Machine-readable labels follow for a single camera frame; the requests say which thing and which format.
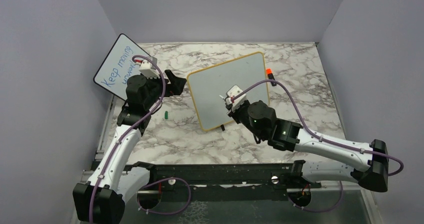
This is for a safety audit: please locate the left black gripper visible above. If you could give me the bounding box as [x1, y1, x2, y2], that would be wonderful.
[142, 69, 187, 109]

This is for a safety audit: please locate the yellow-framed whiteboard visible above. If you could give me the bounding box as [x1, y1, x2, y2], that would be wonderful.
[187, 52, 268, 131]

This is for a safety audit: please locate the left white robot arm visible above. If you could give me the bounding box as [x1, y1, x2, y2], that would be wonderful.
[72, 70, 187, 223]

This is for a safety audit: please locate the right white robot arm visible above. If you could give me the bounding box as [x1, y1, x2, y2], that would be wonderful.
[225, 100, 389, 192]

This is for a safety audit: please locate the black-framed whiteboard with writing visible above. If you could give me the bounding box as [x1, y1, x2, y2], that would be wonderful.
[93, 34, 149, 100]

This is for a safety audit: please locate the orange-capped black highlighter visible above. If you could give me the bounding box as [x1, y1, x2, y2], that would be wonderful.
[266, 68, 277, 86]

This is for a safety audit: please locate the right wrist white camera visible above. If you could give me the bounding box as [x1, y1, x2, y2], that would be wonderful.
[224, 85, 247, 112]

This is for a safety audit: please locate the wrist white camera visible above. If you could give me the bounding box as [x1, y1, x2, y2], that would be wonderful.
[133, 59, 160, 79]
[224, 85, 247, 112]

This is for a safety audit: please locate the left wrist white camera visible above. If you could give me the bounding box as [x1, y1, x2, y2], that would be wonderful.
[133, 59, 160, 79]

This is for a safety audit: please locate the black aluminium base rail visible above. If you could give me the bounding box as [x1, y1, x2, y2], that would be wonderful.
[78, 162, 370, 203]

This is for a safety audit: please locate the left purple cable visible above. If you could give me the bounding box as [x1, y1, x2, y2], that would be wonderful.
[88, 55, 192, 224]

